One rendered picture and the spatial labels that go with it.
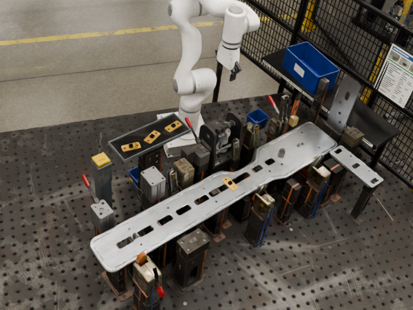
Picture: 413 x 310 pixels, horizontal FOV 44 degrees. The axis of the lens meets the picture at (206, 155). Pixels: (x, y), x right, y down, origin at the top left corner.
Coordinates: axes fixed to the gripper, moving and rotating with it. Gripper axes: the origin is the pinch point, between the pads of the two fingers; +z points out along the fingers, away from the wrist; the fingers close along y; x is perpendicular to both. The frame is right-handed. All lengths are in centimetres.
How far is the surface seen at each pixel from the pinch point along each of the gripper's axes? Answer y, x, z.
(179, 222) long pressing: 30, -44, 45
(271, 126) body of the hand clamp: 8, 33, 43
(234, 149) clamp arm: 12.3, 1.7, 39.2
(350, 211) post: 60, 51, 74
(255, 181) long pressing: 31, 0, 45
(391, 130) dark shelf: 46, 85, 42
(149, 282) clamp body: 49, -72, 39
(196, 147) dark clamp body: 3.3, -14.9, 37.0
